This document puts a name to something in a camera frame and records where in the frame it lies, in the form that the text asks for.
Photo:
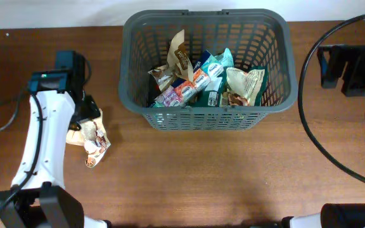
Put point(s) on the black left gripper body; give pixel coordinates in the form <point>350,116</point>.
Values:
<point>88,109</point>

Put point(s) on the beige snack bag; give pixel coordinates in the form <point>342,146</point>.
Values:
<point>92,137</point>

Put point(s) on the brown white snack pouch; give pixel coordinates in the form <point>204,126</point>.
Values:
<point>178,64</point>

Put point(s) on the multicolour tissue pack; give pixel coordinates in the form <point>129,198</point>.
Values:
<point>207,68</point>

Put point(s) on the green coffee bean bag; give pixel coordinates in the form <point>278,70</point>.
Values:
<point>234,87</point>

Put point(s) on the light teal small packet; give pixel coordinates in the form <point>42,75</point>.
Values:
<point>226,58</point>

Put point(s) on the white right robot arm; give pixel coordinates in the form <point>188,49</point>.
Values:
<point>331,215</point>

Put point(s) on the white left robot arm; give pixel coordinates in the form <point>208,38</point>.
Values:
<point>37,196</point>

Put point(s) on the grey plastic basket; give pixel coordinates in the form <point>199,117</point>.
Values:
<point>256,38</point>

